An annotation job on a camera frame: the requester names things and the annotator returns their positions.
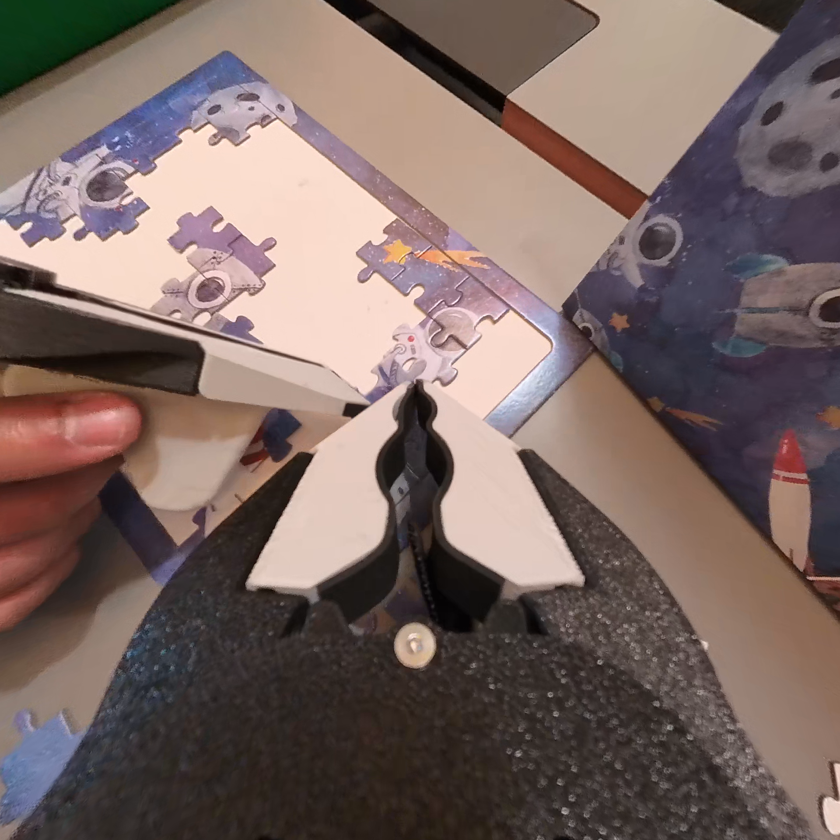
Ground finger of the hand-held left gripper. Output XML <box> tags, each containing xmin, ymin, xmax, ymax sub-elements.
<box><xmin>197</xmin><ymin>338</ymin><xmax>372</xmax><ymax>421</ymax></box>
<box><xmin>0</xmin><ymin>259</ymin><xmax>333</xmax><ymax>370</ymax></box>

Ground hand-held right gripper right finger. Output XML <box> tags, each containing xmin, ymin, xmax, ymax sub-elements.
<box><xmin>416</xmin><ymin>381</ymin><xmax>585</xmax><ymax>621</ymax></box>

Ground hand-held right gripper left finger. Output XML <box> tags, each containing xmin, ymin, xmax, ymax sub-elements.
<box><xmin>246</xmin><ymin>381</ymin><xmax>416</xmax><ymax>601</ymax></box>

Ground grey porthole half puzzle piece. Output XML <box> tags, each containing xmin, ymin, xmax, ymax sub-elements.
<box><xmin>161</xmin><ymin>259</ymin><xmax>263</xmax><ymax>324</ymax></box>

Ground blue starry puzzle piece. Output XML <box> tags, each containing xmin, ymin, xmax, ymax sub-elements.
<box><xmin>0</xmin><ymin>712</ymin><xmax>84</xmax><ymax>829</ymax></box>
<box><xmin>392</xmin><ymin>423</ymin><xmax>438</xmax><ymax>527</ymax></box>

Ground grey satellite puzzle piece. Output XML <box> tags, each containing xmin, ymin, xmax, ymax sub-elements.
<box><xmin>223</xmin><ymin>233</ymin><xmax>277</xmax><ymax>293</ymax></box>

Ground blue space puzzle frame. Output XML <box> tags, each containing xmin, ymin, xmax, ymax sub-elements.
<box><xmin>0</xmin><ymin>51</ymin><xmax>595</xmax><ymax>586</ymax></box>

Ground moon crater puzzle piece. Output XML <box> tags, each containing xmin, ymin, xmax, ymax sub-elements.
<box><xmin>190</xmin><ymin>88</ymin><xmax>297</xmax><ymax>147</ymax></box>

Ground person's left hand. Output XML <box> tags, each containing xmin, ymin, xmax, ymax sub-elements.
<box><xmin>0</xmin><ymin>390</ymin><xmax>143</xmax><ymax>632</ymax></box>

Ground red rocket puzzle piece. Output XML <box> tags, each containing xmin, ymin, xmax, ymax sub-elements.
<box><xmin>239</xmin><ymin>410</ymin><xmax>298</xmax><ymax>468</ymax></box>

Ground blue puzzle piece orange star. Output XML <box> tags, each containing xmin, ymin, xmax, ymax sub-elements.
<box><xmin>209</xmin><ymin>314</ymin><xmax>258</xmax><ymax>343</ymax></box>

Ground plain purple puzzle piece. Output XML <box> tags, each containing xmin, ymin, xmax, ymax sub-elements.
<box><xmin>172</xmin><ymin>206</ymin><xmax>241</xmax><ymax>263</ymax></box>

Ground assembled astronaut puzzle pieces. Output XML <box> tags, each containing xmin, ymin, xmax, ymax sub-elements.
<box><xmin>0</xmin><ymin>85</ymin><xmax>217</xmax><ymax>248</ymax></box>

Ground white astronaut puzzle piece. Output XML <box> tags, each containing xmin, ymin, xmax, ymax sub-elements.
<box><xmin>373</xmin><ymin>305</ymin><xmax>510</xmax><ymax>389</ymax></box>

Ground joined comet star puzzle pieces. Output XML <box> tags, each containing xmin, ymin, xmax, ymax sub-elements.
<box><xmin>356</xmin><ymin>220</ymin><xmax>511</xmax><ymax>317</ymax></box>

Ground green plastic bin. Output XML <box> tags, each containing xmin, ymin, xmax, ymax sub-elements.
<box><xmin>0</xmin><ymin>0</ymin><xmax>193</xmax><ymax>97</ymax></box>

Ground space print puzzle box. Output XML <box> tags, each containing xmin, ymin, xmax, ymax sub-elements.
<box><xmin>562</xmin><ymin>0</ymin><xmax>840</xmax><ymax>619</ymax></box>

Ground adjacent grey table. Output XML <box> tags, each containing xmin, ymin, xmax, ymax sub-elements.
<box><xmin>315</xmin><ymin>0</ymin><xmax>783</xmax><ymax>219</ymax></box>

